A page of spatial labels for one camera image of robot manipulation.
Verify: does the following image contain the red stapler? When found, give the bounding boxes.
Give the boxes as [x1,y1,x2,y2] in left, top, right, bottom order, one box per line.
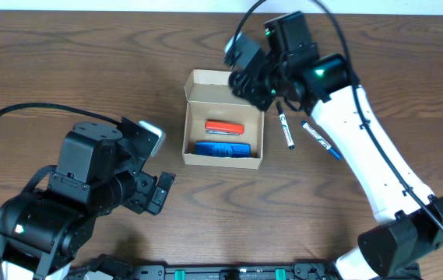
[205,121,244,135]

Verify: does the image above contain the blue plastic holder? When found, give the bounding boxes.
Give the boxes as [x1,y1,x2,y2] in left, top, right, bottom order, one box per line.
[195,142,251,158]

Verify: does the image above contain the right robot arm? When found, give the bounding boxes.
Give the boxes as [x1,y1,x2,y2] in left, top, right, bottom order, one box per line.
[224,12,443,279]

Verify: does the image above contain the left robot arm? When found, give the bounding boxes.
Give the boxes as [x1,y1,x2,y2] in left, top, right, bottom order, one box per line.
[0,118,175,279]

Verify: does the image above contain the black whiteboard marker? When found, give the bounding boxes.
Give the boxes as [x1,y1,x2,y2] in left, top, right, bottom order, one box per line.
[276,101,295,149]

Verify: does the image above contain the open cardboard box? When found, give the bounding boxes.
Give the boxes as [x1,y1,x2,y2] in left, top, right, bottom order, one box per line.
[182,69,265,170]

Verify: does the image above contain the blue whiteboard marker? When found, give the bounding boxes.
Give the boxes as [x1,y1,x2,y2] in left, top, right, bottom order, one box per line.
[301,121,342,160]

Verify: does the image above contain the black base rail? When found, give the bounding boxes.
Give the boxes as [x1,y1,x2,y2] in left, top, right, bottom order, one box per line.
[65,253,341,280]

